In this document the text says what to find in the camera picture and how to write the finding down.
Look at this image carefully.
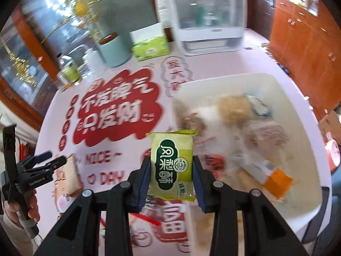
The pink printed tablecloth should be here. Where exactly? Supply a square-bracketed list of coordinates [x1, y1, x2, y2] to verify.
[35, 28, 331, 256]

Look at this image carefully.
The teal canister brown lid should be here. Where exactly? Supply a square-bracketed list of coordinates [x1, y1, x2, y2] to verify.
[97, 32, 132, 68]

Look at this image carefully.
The clear yellow cracker packet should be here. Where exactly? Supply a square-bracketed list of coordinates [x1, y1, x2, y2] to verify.
[218, 94, 252, 125]

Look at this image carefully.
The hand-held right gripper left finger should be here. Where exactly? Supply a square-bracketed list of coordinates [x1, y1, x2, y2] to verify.
[35, 156, 152, 256]

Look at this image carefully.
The person's left forearm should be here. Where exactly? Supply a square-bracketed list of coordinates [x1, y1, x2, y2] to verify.
[0, 213, 37, 256]

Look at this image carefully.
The orange white snack packet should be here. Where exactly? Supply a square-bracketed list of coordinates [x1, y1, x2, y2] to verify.
[249, 161, 294, 199]

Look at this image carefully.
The person's left hand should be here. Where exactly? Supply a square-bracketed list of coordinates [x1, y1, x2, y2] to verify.
[4, 190, 41, 226]

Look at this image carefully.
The glass door gold ornament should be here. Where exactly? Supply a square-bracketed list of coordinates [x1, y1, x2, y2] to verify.
[0, 5, 62, 128]
[19, 0, 160, 68]

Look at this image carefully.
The green label glass bottle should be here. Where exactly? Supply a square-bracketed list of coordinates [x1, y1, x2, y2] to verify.
[57, 54, 81, 89]

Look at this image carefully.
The pink plastic bucket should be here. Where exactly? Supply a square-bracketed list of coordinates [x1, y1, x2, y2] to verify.
[326, 138, 341, 172]

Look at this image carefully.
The cardboard box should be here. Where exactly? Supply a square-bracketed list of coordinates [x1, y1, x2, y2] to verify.
[316, 110, 339, 145]

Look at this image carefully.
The blue snack packet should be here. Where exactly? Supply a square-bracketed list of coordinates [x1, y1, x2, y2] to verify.
[246, 94, 272, 117]

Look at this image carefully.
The green tissue box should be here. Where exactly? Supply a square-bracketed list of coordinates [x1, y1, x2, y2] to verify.
[129, 22, 169, 61]

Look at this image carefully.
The beige paper snack packet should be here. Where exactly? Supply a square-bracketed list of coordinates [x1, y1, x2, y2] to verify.
[62, 154, 82, 197]

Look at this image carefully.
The orange wooden cabinet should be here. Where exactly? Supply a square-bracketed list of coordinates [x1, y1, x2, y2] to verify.
[269, 0, 341, 118]

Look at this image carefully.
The clear brown cake packet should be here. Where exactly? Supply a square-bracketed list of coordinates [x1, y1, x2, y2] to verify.
[243, 121, 290, 153]

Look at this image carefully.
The white countertop sterilizer cabinet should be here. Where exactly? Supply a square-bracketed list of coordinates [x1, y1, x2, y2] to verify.
[154, 0, 258, 57]

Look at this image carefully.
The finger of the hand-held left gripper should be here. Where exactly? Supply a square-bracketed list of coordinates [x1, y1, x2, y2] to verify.
[31, 156, 67, 177]
[24, 151, 53, 170]

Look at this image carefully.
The white plastic bottle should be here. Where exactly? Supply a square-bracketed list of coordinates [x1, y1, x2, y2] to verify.
[84, 47, 104, 71]

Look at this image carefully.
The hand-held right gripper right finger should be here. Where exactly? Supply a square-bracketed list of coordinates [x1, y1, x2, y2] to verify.
[192, 155, 299, 256]

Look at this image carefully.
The green yellow pastry packet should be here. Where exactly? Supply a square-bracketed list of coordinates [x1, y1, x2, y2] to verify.
[146, 129, 199, 202]

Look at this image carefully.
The white plastic storage bin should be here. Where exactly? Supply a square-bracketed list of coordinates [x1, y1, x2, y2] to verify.
[172, 73, 332, 237]

